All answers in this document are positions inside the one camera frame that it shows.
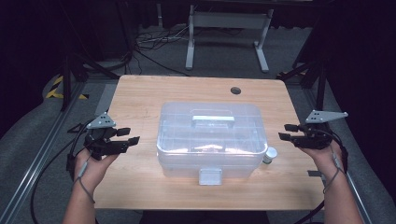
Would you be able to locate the grey left wrist cord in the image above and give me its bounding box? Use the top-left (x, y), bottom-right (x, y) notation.
top-left (73, 155), bottom-right (96, 204)

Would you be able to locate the tangle of floor cables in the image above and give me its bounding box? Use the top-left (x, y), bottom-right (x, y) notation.
top-left (134, 25), bottom-right (191, 77)

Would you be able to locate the grey wrist cord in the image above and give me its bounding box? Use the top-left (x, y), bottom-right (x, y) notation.
top-left (321, 146), bottom-right (348, 194)
top-left (73, 155), bottom-right (96, 204)

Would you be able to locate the grey right wrist cord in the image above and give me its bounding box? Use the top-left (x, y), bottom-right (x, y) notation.
top-left (321, 146), bottom-right (348, 194)

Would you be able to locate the person's right hand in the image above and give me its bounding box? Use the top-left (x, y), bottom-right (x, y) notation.
top-left (300, 141), bottom-right (345, 179)

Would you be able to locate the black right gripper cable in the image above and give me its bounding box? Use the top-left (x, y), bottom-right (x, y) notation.
top-left (293, 129), bottom-right (349, 224)

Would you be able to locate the yellow black hazard tape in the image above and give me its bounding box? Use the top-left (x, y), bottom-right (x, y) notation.
top-left (46, 75), bottom-right (90, 101)

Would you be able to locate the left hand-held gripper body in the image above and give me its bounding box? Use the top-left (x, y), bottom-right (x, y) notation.
top-left (83, 112), bottom-right (119, 161)

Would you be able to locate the small white bottle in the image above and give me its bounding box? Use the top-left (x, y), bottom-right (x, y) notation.
top-left (262, 147), bottom-right (278, 165)

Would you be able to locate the person's left hand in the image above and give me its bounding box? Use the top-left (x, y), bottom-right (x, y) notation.
top-left (73, 148), bottom-right (120, 191)

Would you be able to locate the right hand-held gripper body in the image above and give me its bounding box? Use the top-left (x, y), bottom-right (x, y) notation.
top-left (293, 109), bottom-right (349, 149)

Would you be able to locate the grey metal desk frame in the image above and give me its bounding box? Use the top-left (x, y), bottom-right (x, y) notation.
top-left (185, 4), bottom-right (275, 74)

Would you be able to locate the clear plastic storage box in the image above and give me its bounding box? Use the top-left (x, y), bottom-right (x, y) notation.
top-left (156, 102), bottom-right (269, 187)

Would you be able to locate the aluminium floor rail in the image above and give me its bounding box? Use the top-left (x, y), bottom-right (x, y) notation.
top-left (0, 82), bottom-right (87, 224)
top-left (303, 88), bottom-right (374, 224)

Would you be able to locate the black metal stand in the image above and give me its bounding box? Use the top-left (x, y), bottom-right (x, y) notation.
top-left (60, 52), bottom-right (120, 112)
top-left (276, 60), bottom-right (329, 112)

